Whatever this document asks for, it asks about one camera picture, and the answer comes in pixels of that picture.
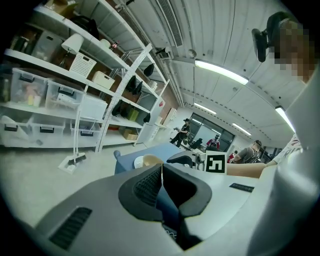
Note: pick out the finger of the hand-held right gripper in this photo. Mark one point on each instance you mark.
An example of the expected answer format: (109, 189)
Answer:
(181, 158)

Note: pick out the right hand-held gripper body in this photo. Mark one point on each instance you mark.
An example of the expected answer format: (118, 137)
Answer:
(215, 162)

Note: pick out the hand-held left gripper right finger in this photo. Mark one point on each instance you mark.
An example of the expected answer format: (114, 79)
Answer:
(220, 197)

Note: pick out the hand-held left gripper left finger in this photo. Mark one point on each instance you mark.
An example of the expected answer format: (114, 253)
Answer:
(105, 200)

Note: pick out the beige dish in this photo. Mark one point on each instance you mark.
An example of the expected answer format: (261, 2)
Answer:
(151, 160)

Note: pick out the white dish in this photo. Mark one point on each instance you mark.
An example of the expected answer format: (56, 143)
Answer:
(138, 163)

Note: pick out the person's right forearm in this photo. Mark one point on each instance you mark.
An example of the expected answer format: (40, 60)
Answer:
(246, 169)

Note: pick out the black office chair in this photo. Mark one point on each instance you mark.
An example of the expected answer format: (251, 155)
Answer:
(197, 144)

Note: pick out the dark window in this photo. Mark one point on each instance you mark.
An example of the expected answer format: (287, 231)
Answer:
(225, 135)

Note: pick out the long ceiling light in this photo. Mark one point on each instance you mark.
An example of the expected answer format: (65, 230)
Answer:
(205, 108)
(285, 118)
(242, 129)
(221, 71)

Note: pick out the light wooden board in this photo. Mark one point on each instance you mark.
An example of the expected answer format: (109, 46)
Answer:
(168, 116)

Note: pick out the white cabinet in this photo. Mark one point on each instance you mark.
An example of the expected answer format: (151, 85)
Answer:
(151, 120)

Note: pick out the white broom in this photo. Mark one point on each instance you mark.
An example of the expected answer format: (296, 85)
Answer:
(78, 159)

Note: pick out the blue padded seat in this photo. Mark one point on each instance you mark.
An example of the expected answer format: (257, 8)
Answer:
(130, 156)

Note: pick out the black bag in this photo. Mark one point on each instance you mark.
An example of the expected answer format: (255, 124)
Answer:
(117, 108)
(146, 118)
(138, 88)
(130, 83)
(149, 69)

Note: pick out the small cardboard box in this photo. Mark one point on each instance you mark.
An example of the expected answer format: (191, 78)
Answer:
(130, 135)

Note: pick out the green box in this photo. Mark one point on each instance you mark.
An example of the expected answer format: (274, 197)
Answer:
(133, 115)

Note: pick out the white storage bin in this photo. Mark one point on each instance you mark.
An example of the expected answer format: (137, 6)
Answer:
(93, 107)

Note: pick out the round ceiling detector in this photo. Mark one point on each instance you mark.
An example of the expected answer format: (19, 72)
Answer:
(192, 53)

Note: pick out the beige storage basket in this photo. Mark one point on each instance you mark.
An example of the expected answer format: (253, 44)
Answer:
(103, 80)

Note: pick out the white metal shelving unit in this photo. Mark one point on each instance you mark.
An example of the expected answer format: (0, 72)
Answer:
(110, 62)

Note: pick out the ceiling air vent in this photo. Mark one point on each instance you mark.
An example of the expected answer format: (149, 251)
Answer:
(171, 23)

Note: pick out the white perforated basket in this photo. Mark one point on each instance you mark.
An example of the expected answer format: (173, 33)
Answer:
(82, 65)

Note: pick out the white table lamp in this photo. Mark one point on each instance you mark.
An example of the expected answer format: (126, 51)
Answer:
(73, 43)

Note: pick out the black backpack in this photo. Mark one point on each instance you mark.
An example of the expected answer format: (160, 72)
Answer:
(86, 26)

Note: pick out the grey storage bin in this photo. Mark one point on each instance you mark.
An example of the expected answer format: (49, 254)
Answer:
(46, 46)

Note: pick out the brown cardboard box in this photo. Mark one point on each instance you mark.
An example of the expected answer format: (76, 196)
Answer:
(62, 7)

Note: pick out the white perforated metal post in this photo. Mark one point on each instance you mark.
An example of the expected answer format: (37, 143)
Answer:
(126, 80)

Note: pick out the black head-worn camera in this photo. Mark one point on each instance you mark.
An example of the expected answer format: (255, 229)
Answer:
(265, 37)

